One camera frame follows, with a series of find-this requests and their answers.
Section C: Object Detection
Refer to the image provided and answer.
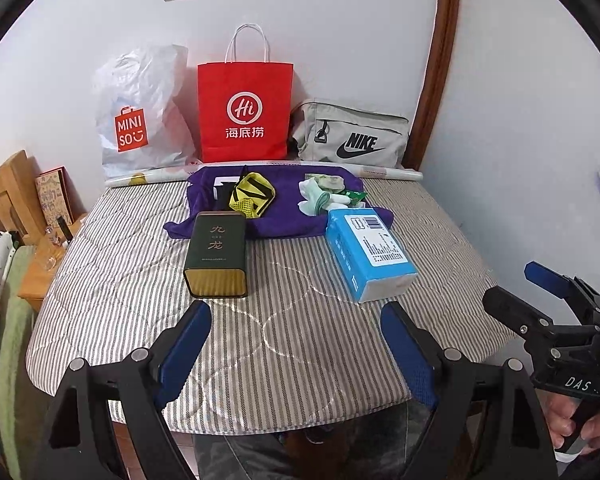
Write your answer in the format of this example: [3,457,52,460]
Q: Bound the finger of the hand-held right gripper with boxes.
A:
[482,285,555,346]
[524,261,600,316]

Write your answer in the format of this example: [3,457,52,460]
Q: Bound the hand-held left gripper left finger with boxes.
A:
[39,300,212,480]

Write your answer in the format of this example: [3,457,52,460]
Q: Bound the wooden headboard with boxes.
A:
[0,149,47,242]

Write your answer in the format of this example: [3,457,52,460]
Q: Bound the grey waist bag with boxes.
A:
[290,98,410,169]

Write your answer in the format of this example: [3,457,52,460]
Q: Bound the blue tissue pack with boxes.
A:
[325,208,419,305]

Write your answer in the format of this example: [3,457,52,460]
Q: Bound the clear bag with green print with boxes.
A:
[303,173,347,192]

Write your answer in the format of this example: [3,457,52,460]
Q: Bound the white plastic shopping bag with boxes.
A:
[93,43,199,179]

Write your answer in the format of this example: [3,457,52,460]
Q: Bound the white mint sock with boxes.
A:
[297,179,352,216]

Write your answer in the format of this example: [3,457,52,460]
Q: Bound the red paper bag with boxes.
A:
[196,23,295,164]

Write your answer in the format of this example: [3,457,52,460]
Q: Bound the grey striped quilted mat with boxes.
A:
[24,177,529,434]

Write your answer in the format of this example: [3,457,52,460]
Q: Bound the yellow black strap pouch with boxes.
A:
[212,172,276,219]

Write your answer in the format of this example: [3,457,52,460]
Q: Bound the purple towel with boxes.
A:
[162,163,396,241]

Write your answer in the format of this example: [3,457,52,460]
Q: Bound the brown wooden door frame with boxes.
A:
[412,0,461,171]

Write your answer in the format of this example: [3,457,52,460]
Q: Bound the dark green tea tin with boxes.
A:
[183,212,249,300]

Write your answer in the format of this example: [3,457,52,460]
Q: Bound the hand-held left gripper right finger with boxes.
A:
[379,302,559,480]

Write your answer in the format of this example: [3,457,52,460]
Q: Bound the rolled paper poster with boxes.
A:
[104,159,425,189]

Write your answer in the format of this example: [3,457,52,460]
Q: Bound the person's right hand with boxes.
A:
[547,393,600,461]

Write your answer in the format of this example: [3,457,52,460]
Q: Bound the green bed sheet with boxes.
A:
[0,244,44,466]

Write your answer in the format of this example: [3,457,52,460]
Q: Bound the wooden nightstand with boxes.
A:
[17,212,89,314]

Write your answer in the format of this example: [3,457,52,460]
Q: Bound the person's legs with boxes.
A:
[194,399,432,480]

